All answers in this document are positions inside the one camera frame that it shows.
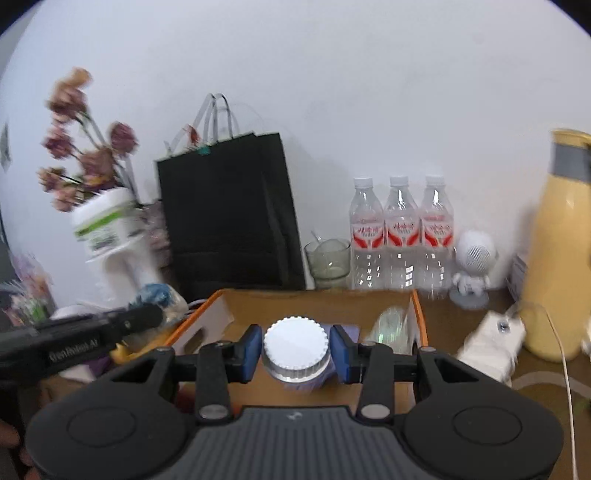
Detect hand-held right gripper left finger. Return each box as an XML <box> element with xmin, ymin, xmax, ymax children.
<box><xmin>110</xmin><ymin>324</ymin><xmax>264</xmax><ymax>425</ymax></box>

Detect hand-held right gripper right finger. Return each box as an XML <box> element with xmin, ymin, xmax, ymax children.
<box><xmin>329</xmin><ymin>324</ymin><xmax>481</xmax><ymax>422</ymax></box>

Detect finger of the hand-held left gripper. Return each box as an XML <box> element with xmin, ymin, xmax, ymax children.
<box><xmin>37</xmin><ymin>305</ymin><xmax>165</xmax><ymax>333</ymax></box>

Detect blue white packet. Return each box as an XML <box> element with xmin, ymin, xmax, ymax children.
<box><xmin>131</xmin><ymin>283</ymin><xmax>189</xmax><ymax>324</ymax></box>

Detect white bottle cap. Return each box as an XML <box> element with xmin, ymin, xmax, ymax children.
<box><xmin>262</xmin><ymin>317</ymin><xmax>332</xmax><ymax>394</ymax></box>

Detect cardboard box with orange rim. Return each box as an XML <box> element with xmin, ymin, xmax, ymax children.
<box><xmin>164</xmin><ymin>288</ymin><xmax>428</xmax><ymax>416</ymax></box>

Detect purple cloth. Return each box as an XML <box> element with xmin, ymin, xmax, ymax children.
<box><xmin>323</xmin><ymin>322</ymin><xmax>362</xmax><ymax>346</ymax></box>

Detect clear green plastic bag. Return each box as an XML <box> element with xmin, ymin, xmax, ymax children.
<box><xmin>368</xmin><ymin>306</ymin><xmax>417</xmax><ymax>357</ymax></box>

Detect colourful packets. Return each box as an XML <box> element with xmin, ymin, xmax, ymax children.
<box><xmin>0</xmin><ymin>254</ymin><xmax>52</xmax><ymax>326</ymax></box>

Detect glass cup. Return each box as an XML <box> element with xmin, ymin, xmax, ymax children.
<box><xmin>303</xmin><ymin>237</ymin><xmax>353</xmax><ymax>291</ymax></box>

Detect white plastic jug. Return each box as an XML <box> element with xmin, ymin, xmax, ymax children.
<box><xmin>71</xmin><ymin>187</ymin><xmax>165</xmax><ymax>315</ymax></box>

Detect clear water bottle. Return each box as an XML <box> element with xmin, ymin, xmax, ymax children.
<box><xmin>383</xmin><ymin>175</ymin><xmax>421</xmax><ymax>291</ymax></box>
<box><xmin>418</xmin><ymin>175</ymin><xmax>456</xmax><ymax>297</ymax></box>
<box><xmin>348</xmin><ymin>176</ymin><xmax>387</xmax><ymax>291</ymax></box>

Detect black paper bag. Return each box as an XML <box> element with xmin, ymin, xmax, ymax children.
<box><xmin>154</xmin><ymin>92</ymin><xmax>308</xmax><ymax>291</ymax></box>

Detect dried pink flowers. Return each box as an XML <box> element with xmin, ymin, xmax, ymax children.
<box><xmin>37</xmin><ymin>67</ymin><xmax>140</xmax><ymax>214</ymax></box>

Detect white astronaut figure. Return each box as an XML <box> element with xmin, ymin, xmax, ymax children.
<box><xmin>449</xmin><ymin>230</ymin><xmax>500</xmax><ymax>309</ymax></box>

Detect wall picture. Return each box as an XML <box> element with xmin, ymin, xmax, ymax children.
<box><xmin>0</xmin><ymin>121</ymin><xmax>13</xmax><ymax>172</ymax></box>

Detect white cable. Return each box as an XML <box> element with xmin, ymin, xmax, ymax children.
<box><xmin>507</xmin><ymin>300</ymin><xmax>583</xmax><ymax>480</ymax></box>

